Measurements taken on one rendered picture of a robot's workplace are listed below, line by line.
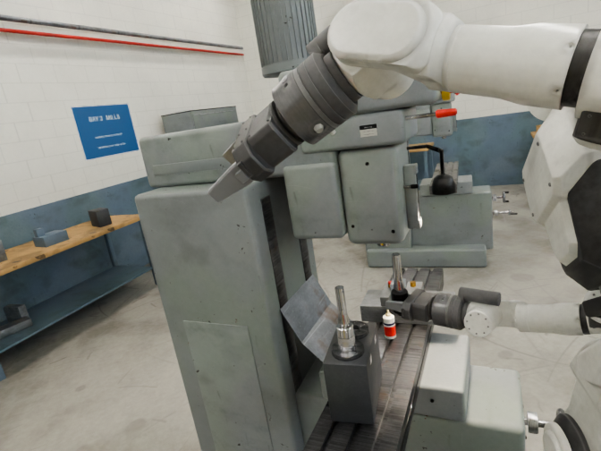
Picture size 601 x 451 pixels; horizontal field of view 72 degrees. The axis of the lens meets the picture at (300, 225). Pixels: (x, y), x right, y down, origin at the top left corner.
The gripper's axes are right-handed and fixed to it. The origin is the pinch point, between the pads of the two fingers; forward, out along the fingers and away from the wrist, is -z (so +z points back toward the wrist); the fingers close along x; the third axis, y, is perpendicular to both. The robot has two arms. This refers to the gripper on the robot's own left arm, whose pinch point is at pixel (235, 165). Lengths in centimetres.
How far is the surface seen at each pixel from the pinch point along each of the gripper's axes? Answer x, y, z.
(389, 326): 47, -94, -29
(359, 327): 30, -70, -26
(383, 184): 59, -50, 0
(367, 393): 11, -73, -28
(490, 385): 36, -130, -12
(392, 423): 7, -84, -28
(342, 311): 24, -55, -22
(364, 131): 64, -34, 5
